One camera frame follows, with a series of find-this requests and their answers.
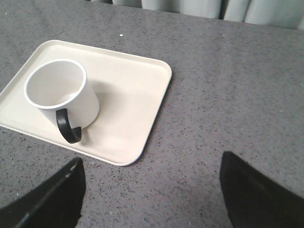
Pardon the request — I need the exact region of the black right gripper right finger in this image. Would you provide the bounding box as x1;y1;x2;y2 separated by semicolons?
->
219;151;304;228

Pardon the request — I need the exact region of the white smiley mug black handle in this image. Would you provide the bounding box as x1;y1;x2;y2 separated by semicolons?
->
24;58;100;144

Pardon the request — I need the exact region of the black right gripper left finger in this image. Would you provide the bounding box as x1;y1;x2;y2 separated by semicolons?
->
0;158;86;228

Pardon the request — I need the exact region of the pale grey-green curtain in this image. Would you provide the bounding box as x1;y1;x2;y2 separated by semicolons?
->
101;0;304;29

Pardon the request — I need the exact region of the cream rectangular plastic tray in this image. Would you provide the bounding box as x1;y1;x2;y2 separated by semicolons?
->
0;40;172;166

